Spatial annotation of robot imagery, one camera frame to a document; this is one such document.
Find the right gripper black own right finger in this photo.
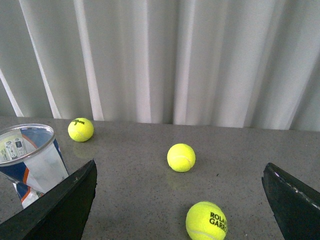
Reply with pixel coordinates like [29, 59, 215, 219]
[261, 162, 320, 240]

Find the Wilson 3 tennis ball centre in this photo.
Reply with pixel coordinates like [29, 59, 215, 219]
[67, 118, 94, 142]

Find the yellow tennis ball right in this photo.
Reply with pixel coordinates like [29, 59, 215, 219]
[167, 143, 196, 173]

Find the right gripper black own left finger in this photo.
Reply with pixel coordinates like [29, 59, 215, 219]
[0, 160, 97, 240]

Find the Roland Garros tennis ball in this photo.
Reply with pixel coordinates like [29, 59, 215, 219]
[185, 201, 228, 240]

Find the white pleated curtain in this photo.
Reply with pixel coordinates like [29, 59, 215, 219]
[0, 0, 320, 131]

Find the clear Wilson tennis ball can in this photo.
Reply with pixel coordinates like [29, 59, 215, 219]
[0, 123, 69, 208]

